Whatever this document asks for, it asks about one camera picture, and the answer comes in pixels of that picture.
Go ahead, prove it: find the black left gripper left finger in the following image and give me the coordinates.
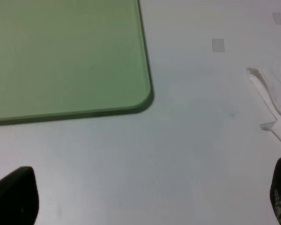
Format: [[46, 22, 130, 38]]
[[0, 166, 39, 225]]

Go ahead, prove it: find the white short sleeve t-shirt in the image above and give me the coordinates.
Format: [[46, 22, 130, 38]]
[[247, 66, 281, 141]]

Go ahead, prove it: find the light green plastic tray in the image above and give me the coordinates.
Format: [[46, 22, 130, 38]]
[[0, 0, 154, 125]]

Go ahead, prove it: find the clear tape piece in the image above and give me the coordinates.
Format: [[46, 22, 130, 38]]
[[212, 38, 225, 53], [272, 12, 281, 25]]

